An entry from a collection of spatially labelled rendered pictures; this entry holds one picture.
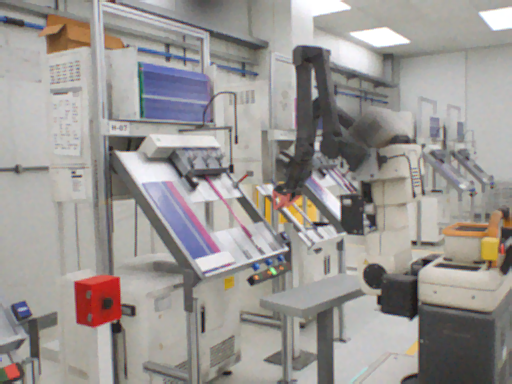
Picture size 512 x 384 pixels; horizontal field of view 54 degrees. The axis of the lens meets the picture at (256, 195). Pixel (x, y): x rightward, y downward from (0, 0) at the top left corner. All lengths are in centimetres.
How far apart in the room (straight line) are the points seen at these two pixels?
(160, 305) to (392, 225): 108
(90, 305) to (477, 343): 130
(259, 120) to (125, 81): 136
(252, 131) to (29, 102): 155
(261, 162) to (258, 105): 40
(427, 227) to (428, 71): 401
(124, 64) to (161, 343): 128
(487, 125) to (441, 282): 804
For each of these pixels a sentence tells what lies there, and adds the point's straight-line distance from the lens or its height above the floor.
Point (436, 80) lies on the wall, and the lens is 1001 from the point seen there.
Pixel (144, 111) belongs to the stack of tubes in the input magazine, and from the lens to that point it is 246.
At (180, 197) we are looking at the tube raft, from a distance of 235.
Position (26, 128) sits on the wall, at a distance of 387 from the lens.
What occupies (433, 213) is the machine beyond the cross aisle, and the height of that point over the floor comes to 42.
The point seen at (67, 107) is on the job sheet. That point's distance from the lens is 259.
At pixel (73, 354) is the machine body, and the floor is 23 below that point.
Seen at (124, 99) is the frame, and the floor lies 148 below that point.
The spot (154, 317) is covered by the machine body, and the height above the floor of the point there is 50.
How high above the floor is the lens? 121
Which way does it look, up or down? 5 degrees down
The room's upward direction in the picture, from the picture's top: 1 degrees counter-clockwise
